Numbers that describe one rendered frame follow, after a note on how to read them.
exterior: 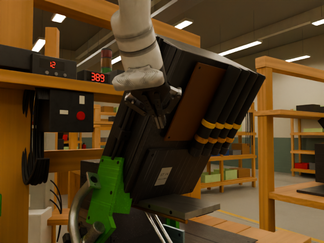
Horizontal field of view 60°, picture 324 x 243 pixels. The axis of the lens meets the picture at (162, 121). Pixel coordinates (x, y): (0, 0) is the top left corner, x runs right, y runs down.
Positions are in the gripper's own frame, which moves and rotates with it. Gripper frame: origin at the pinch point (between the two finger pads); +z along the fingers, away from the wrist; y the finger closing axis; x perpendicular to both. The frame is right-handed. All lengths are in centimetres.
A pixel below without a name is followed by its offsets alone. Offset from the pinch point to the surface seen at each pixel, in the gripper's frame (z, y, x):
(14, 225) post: 38, 59, 5
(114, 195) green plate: 24.3, 18.5, 3.3
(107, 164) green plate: 22.2, 22.1, -6.7
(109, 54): 16, 33, -66
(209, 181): 499, 23, -334
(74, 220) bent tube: 32.4, 33.5, 6.2
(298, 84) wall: 601, -287, -785
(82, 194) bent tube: 27.3, 30.6, 0.3
